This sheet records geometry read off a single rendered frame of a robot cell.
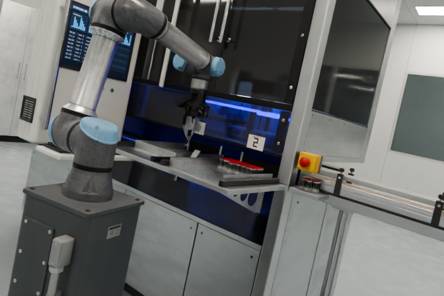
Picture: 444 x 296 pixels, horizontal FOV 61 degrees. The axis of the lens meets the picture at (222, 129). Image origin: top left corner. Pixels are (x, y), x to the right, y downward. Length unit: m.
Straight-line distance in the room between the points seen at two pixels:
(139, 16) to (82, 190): 0.55
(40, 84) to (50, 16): 0.31
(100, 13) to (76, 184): 0.55
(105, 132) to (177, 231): 0.93
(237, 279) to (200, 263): 0.21
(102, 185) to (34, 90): 0.87
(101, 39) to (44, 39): 0.66
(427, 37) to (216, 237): 5.11
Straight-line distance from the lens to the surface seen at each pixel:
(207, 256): 1.84
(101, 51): 1.29
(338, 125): 1.93
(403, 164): 6.11
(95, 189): 1.17
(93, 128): 1.15
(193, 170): 1.36
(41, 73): 1.90
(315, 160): 1.52
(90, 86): 1.28
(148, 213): 2.08
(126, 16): 1.24
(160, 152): 1.64
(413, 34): 6.38
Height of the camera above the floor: 1.13
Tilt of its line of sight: 3 degrees down
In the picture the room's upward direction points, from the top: 12 degrees clockwise
